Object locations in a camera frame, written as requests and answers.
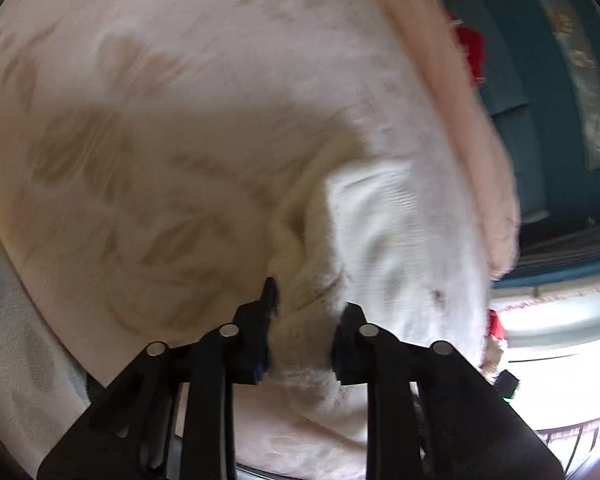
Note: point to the blue upholstered headboard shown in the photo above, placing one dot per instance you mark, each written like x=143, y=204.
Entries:
x=510, y=160

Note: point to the white cloth by window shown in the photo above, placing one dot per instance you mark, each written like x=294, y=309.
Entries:
x=492, y=357

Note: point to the light patterned rug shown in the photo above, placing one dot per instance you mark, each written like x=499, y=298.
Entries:
x=20, y=360

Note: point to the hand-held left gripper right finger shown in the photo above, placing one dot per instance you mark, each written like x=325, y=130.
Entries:
x=341, y=360

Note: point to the cream sweater with black hearts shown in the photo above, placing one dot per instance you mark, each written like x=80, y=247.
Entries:
x=380, y=240

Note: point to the pink duvet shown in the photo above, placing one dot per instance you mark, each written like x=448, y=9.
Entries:
x=470, y=160

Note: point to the grey striped curtain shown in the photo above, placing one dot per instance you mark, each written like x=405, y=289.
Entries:
x=570, y=255

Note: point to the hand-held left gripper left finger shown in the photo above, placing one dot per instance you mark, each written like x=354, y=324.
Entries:
x=252, y=340

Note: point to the floral wall picture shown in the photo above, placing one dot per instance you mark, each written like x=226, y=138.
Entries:
x=580, y=85

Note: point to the red cloth on headboard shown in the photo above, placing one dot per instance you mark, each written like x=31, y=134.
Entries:
x=470, y=50

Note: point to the window railing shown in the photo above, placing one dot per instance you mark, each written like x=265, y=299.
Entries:
x=575, y=435

